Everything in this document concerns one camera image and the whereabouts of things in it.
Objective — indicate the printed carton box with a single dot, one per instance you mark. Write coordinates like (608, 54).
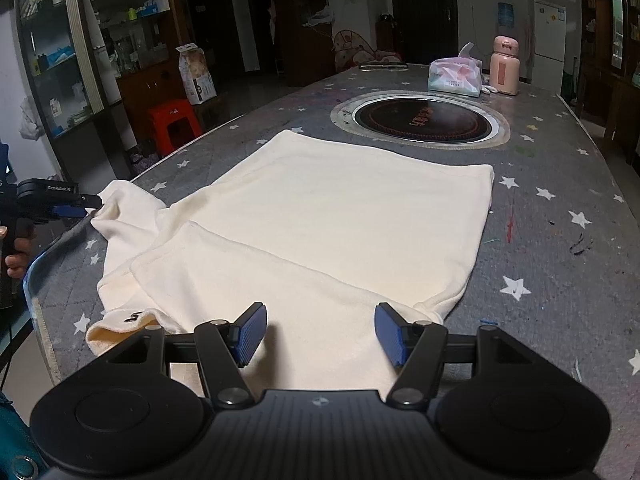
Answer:
(197, 81)

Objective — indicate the round black induction cooktop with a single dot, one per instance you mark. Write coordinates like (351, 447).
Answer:
(423, 119)

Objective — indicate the pink thermos bottle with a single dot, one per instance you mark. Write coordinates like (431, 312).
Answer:
(505, 66)

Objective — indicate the dark flat remote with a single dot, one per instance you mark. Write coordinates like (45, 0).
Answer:
(378, 66)

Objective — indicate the glass display shelf cabinet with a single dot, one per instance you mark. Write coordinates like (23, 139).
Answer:
(58, 56)

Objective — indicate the cream white garment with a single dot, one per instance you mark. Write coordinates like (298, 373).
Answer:
(319, 232)

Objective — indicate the person's left hand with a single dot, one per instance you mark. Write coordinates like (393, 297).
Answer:
(17, 263)

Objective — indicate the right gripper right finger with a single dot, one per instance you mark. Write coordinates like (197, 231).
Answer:
(416, 351)

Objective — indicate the white refrigerator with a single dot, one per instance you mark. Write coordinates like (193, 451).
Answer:
(549, 46)

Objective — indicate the red plastic stool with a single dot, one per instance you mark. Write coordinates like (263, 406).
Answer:
(174, 124)

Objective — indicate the water dispenser with blue bottle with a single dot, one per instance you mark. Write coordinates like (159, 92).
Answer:
(506, 20)

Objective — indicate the pink patterned baby seat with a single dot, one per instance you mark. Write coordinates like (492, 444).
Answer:
(351, 50)

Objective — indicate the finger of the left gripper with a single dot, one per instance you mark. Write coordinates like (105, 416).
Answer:
(66, 211)
(78, 201)

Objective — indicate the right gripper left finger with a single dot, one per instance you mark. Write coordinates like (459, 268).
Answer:
(225, 348)

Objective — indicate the pink tissue pack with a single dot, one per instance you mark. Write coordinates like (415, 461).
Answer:
(460, 75)

